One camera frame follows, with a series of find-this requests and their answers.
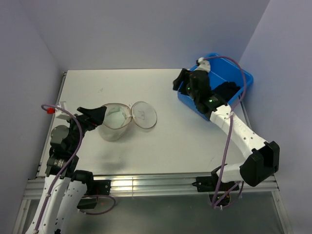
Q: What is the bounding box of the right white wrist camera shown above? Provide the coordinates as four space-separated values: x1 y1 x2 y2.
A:
195 57 211 73

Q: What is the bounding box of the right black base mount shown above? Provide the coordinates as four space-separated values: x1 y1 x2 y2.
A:
192 175 235 193

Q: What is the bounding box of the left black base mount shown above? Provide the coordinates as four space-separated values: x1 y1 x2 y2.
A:
77 179 111 210

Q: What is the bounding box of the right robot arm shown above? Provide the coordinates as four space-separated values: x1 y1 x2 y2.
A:
173 69 280 190

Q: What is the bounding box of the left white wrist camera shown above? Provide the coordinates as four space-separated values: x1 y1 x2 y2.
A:
46 101 71 120

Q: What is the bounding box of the blue plastic bin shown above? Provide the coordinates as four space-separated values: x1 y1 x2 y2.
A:
177 53 254 121

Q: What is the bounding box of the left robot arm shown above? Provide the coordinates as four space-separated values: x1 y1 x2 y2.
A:
26 104 107 234

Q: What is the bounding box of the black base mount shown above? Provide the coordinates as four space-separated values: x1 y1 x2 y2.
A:
77 179 111 210
192 175 235 193

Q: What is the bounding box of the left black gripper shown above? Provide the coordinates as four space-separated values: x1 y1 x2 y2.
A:
64 106 106 153

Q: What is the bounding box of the pale mint bra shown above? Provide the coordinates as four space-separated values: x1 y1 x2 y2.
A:
103 105 127 129

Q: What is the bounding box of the black garment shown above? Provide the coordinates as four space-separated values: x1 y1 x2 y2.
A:
213 82 241 102

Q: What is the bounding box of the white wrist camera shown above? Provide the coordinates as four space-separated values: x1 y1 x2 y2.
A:
46 101 71 120
195 57 211 73

